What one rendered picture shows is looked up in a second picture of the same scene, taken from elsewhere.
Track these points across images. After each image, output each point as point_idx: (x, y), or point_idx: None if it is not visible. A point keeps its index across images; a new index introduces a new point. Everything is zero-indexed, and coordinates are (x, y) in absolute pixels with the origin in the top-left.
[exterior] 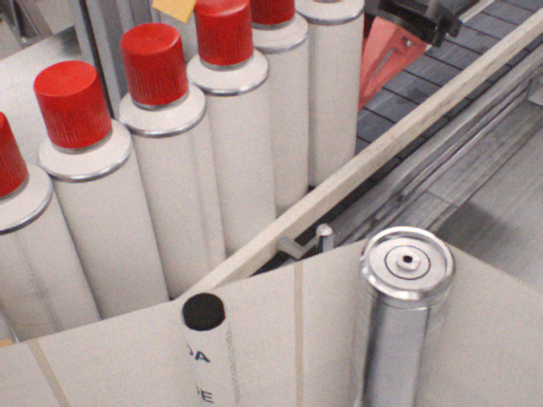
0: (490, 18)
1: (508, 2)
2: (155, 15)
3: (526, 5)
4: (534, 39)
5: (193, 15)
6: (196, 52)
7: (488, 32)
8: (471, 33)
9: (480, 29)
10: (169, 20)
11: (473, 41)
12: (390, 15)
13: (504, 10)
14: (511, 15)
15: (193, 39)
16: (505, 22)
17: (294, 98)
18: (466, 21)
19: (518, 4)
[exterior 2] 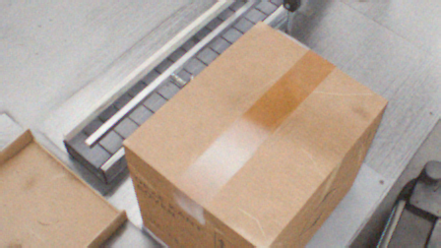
0: (252, 19)
1: (239, 31)
2: None
3: (231, 29)
4: (233, 4)
5: (412, 74)
6: (399, 42)
7: (255, 10)
8: (264, 9)
9: (259, 12)
10: (424, 69)
11: (263, 4)
12: None
13: (243, 26)
14: (240, 22)
15: (405, 53)
16: (245, 16)
17: None
18: (265, 17)
19: (235, 30)
